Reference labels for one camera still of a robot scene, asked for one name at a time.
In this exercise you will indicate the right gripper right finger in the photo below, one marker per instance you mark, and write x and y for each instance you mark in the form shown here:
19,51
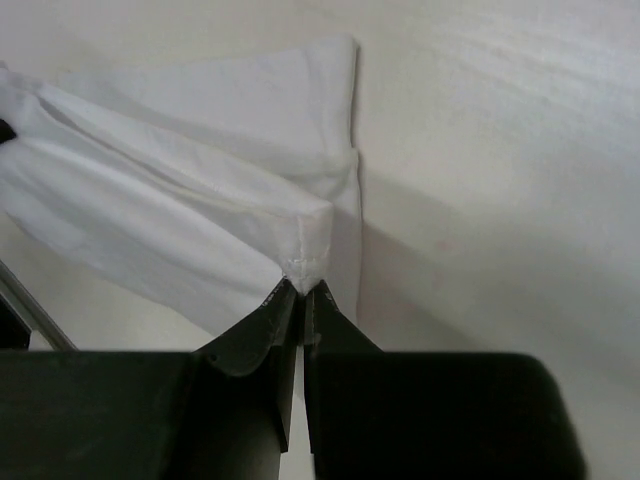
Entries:
374,414

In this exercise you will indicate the aluminium table frame rail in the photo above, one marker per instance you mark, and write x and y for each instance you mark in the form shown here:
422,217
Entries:
22,317

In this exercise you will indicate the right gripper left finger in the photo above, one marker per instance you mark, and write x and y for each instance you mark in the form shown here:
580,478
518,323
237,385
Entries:
239,420

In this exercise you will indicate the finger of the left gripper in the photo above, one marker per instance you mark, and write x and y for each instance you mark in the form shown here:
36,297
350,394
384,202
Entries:
7,134

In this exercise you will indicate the white skirt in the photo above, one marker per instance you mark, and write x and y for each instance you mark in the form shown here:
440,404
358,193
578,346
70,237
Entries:
197,186

